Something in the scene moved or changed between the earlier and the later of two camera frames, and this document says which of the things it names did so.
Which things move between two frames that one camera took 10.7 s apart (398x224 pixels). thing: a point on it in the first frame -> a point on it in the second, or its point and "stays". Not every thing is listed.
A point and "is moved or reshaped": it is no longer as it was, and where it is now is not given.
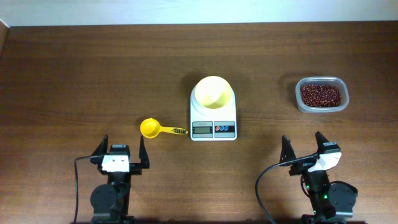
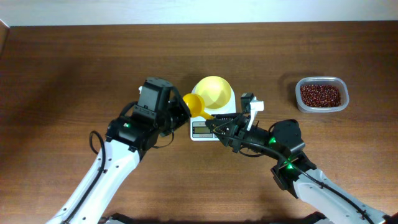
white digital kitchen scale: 209,124 stays
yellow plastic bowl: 212,91 stays
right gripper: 287,153 -> 235,127
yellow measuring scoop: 151,127 is moved or reshaped
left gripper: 137,169 -> 183,112
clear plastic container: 321,94 stays
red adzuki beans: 321,96 stays
